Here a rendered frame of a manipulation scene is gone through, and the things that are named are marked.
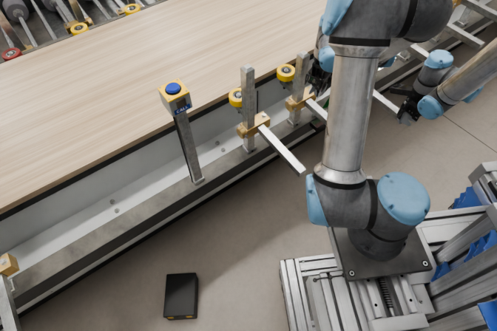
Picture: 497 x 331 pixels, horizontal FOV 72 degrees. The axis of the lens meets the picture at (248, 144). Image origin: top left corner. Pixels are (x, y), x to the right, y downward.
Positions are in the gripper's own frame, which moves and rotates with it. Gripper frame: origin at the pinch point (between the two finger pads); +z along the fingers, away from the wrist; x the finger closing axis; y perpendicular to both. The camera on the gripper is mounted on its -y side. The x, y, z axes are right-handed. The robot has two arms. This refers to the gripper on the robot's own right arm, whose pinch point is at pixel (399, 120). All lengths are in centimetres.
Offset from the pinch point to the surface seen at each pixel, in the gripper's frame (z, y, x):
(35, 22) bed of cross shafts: 11, -179, -104
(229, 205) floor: 83, -45, -60
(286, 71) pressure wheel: -8, -44, -25
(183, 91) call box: -39, -30, -78
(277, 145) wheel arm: -3, -18, -50
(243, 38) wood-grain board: -8, -74, -27
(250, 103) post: -18, -30, -54
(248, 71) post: -34, -30, -54
